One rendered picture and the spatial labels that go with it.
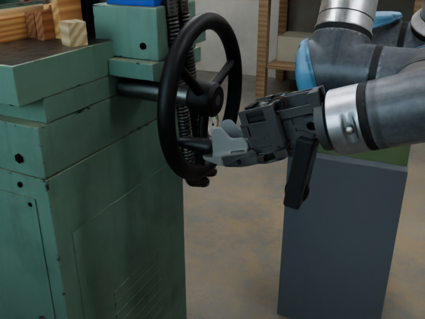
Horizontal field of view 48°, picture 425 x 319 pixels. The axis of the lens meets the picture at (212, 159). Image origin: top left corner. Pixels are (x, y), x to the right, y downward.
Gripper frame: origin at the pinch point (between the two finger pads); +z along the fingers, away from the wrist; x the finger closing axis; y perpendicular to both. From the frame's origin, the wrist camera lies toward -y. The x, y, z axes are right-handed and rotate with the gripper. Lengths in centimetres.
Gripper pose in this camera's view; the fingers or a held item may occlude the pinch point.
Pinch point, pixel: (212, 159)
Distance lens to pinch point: 75.8
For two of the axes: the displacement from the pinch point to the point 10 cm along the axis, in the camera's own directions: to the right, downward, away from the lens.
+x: -4.4, 3.7, -8.2
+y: -3.1, -9.2, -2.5
